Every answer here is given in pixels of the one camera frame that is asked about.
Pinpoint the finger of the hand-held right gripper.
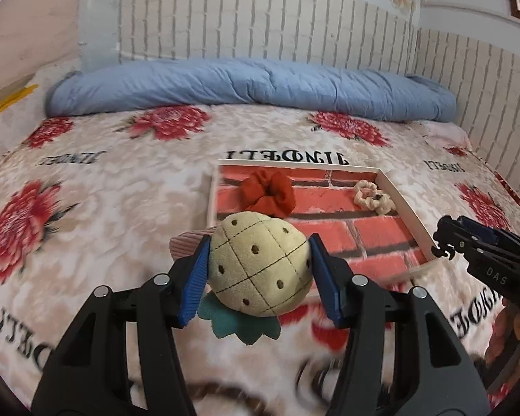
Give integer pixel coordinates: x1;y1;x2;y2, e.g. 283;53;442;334
432;215;520;261
457;216;520;250

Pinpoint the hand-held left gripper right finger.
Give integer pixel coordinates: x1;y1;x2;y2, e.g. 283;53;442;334
309;233;490;416

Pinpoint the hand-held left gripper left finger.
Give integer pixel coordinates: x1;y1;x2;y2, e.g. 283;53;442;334
31;234;213;416

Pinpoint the white tray with brick lining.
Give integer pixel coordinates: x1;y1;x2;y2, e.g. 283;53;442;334
206;159;432;304

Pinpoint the plush pineapple hair clip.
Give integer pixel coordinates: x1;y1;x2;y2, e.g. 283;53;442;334
198;211;309;346

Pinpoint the cream scrunchie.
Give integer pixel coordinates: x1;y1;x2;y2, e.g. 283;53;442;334
353;179;393;215

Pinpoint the pink cloth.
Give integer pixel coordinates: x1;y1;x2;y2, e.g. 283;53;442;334
420;121;471;148

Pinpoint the red scrunchie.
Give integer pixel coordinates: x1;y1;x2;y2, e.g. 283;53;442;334
241;168;296;216

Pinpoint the floral printed blanket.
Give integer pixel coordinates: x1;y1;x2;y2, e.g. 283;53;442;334
0;65;520;416

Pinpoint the rolled blue quilt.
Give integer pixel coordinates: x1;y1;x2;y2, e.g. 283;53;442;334
44;58;458;122

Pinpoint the yellow cloth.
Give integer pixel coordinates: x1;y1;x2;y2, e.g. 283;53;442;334
0;84;40;124

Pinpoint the beige folded mat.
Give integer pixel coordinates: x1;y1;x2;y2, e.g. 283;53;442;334
0;73;35;111

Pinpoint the clear plastic sheet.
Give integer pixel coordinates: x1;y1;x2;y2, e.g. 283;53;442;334
78;0;123;72

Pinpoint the pink corduroy scrunchie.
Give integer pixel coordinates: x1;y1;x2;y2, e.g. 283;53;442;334
169;225;211;263

